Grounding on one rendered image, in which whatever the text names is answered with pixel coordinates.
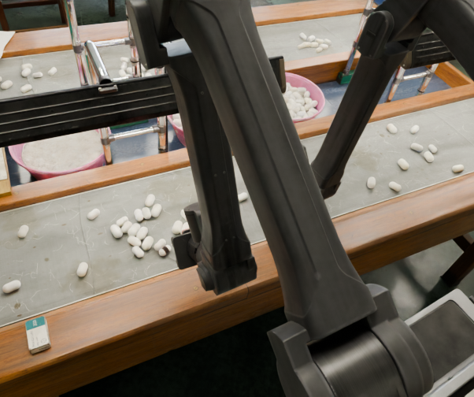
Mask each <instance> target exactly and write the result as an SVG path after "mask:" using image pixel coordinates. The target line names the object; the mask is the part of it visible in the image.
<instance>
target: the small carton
mask: <svg viewBox="0 0 474 397"><path fill-rule="evenodd" d="M25 327H26V333H27V338H28V348H29V350H30V352H31V353H32V354H34V353H37V352H39V351H43V350H45V349H48V348H50V347H51V343H50V335H49V331H48V326H47V322H46V318H45V317H44V316H41V317H37V318H35V319H32V320H30V321H26V322H25Z"/></svg>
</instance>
